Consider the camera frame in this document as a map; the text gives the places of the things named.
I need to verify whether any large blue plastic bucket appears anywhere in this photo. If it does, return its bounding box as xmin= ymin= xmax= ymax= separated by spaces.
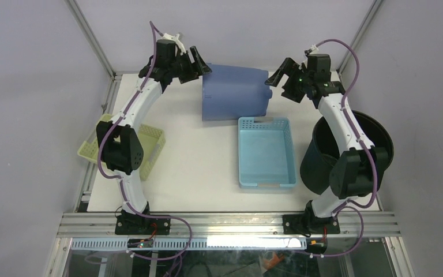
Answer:
xmin=201 ymin=63 xmax=273 ymax=121

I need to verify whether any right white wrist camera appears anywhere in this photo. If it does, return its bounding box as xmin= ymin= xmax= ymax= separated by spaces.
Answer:
xmin=305 ymin=44 xmax=319 ymax=57

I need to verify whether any yellow-green perforated basket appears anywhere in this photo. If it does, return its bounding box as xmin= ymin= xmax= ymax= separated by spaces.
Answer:
xmin=77 ymin=124 xmax=166 ymax=181

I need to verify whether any aluminium front rail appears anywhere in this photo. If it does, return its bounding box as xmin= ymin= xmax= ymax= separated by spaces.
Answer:
xmin=57 ymin=211 xmax=401 ymax=238

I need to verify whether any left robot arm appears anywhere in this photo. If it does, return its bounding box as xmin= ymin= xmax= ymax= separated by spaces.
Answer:
xmin=96 ymin=39 xmax=212 ymax=234

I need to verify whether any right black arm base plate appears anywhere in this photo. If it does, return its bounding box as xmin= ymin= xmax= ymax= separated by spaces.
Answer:
xmin=282 ymin=212 xmax=340 ymax=237

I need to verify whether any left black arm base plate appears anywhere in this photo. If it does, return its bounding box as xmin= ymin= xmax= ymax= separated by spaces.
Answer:
xmin=115 ymin=211 xmax=171 ymax=235

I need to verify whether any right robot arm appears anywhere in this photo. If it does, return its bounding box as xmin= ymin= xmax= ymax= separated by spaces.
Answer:
xmin=265 ymin=54 xmax=388 ymax=234

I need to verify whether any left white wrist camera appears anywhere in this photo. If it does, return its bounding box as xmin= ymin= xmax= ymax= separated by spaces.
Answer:
xmin=162 ymin=33 xmax=187 ymax=55

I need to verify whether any light blue perforated basket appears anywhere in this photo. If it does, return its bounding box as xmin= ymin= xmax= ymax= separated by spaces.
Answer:
xmin=238 ymin=117 xmax=297 ymax=191

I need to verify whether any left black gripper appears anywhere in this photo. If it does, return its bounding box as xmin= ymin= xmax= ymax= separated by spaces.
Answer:
xmin=169 ymin=47 xmax=212 ymax=84

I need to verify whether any slotted grey cable duct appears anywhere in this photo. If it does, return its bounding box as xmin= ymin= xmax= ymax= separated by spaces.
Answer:
xmin=70 ymin=235 xmax=307 ymax=251

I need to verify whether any large black plastic bucket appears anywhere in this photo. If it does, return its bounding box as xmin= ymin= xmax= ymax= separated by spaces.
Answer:
xmin=299 ymin=110 xmax=394 ymax=195

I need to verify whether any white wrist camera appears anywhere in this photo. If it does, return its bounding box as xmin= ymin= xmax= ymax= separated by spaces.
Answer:
xmin=305 ymin=44 xmax=319 ymax=57
xmin=162 ymin=33 xmax=187 ymax=55

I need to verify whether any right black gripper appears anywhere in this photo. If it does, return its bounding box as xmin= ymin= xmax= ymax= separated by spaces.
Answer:
xmin=264 ymin=58 xmax=313 ymax=103

